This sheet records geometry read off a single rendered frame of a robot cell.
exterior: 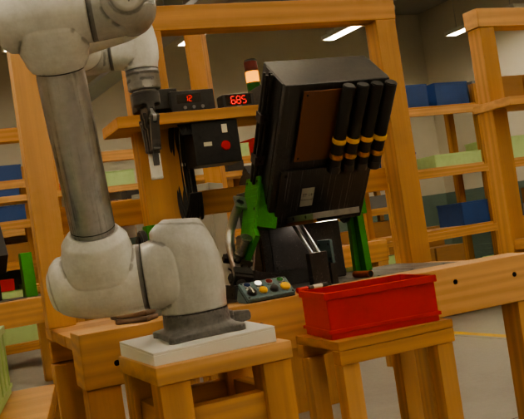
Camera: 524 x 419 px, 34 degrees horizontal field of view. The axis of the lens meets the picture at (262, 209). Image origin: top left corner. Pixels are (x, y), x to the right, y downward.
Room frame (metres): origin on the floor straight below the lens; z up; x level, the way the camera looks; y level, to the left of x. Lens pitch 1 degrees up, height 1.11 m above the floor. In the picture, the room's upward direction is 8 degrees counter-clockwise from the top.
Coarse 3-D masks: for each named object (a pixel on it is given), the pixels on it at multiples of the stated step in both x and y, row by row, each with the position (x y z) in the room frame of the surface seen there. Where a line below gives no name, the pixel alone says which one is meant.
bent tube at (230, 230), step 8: (240, 200) 2.78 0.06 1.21; (240, 208) 2.74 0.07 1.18; (232, 216) 2.78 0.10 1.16; (232, 224) 2.80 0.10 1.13; (232, 232) 2.81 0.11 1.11; (232, 240) 2.80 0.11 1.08; (232, 248) 2.78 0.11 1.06; (232, 256) 2.74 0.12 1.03; (232, 264) 2.71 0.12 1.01; (232, 272) 2.70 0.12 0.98
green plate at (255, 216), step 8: (256, 176) 2.71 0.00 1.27; (248, 184) 2.77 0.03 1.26; (256, 184) 2.70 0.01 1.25; (248, 192) 2.76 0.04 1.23; (256, 192) 2.69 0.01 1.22; (248, 200) 2.75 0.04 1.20; (256, 200) 2.69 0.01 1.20; (264, 200) 2.71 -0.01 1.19; (248, 208) 2.75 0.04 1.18; (256, 208) 2.68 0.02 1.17; (264, 208) 2.71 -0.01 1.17; (248, 216) 2.74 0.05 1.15; (256, 216) 2.68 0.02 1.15; (264, 216) 2.71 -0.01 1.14; (272, 216) 2.72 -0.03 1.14; (248, 224) 2.73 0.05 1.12; (256, 224) 2.68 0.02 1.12; (264, 224) 2.70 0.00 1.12; (272, 224) 2.71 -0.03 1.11; (248, 232) 2.72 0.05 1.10
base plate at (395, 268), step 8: (392, 264) 3.19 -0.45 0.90; (400, 264) 3.12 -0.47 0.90; (408, 264) 3.05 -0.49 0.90; (416, 264) 3.00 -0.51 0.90; (424, 264) 2.94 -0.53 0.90; (432, 264) 2.88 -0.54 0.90; (440, 264) 2.83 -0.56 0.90; (352, 272) 3.10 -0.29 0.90; (376, 272) 2.92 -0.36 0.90; (384, 272) 2.86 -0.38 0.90; (392, 272) 2.81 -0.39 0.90; (400, 272) 2.76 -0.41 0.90; (344, 280) 2.76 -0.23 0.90; (352, 280) 2.71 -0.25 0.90; (160, 312) 2.59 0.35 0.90
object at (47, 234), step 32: (160, 32) 2.99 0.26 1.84; (384, 32) 3.33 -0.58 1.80; (160, 64) 2.98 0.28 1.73; (384, 64) 3.32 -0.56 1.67; (32, 96) 2.81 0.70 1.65; (128, 96) 2.97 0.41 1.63; (32, 128) 2.81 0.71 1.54; (32, 160) 2.80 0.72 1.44; (416, 160) 3.35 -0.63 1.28; (32, 192) 2.80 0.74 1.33; (160, 192) 2.96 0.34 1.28; (416, 192) 3.34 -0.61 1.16; (32, 224) 2.82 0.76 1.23; (416, 224) 3.33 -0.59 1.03; (416, 256) 3.33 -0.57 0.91; (64, 320) 2.81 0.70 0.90
